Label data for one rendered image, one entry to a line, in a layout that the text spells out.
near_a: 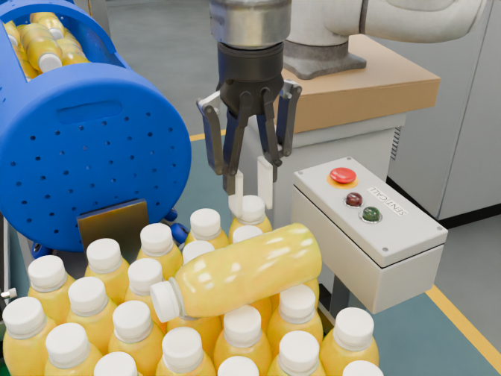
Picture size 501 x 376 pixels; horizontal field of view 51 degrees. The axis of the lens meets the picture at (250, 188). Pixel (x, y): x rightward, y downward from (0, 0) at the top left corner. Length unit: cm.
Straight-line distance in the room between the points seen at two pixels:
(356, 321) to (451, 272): 177
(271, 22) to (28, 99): 33
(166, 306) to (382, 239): 27
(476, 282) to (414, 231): 167
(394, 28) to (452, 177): 133
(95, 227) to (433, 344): 149
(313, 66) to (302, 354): 71
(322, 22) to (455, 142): 125
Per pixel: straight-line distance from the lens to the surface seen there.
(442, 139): 228
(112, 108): 74
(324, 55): 112
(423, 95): 119
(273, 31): 57
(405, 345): 200
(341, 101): 107
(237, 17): 56
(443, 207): 241
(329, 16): 109
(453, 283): 228
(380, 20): 108
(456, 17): 107
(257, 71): 58
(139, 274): 62
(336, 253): 70
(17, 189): 77
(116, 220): 78
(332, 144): 114
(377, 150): 122
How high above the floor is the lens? 150
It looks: 34 degrees down
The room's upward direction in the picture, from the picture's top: straight up
